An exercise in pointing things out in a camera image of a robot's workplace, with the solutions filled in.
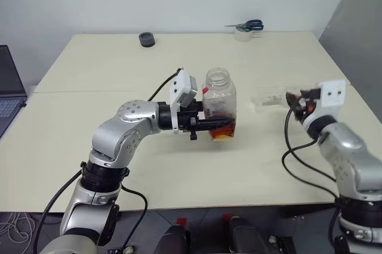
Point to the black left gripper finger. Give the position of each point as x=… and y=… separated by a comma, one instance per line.
x=199, y=105
x=215, y=124

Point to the clear plastic jar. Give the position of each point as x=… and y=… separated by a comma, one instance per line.
x=221, y=99

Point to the black round cap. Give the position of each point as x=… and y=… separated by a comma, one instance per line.
x=147, y=40

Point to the white tape roll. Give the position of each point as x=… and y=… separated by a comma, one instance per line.
x=239, y=37

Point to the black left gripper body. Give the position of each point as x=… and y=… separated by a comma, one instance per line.
x=186, y=118

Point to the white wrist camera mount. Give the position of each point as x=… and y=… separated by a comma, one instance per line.
x=179, y=87
x=332, y=96

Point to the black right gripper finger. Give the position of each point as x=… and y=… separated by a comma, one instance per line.
x=293, y=98
x=299, y=114

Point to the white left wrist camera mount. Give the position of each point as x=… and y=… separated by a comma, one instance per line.
x=179, y=87

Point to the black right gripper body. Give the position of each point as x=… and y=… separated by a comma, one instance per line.
x=309, y=102

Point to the dark rounded shape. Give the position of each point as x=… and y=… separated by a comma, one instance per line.
x=247, y=236
x=173, y=240

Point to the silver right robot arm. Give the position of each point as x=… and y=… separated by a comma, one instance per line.
x=346, y=146

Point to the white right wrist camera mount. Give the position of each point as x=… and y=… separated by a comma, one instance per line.
x=332, y=96

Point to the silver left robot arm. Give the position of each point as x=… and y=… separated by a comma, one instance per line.
x=131, y=123

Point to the dark laptop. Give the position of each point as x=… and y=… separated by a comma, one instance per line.
x=9, y=93

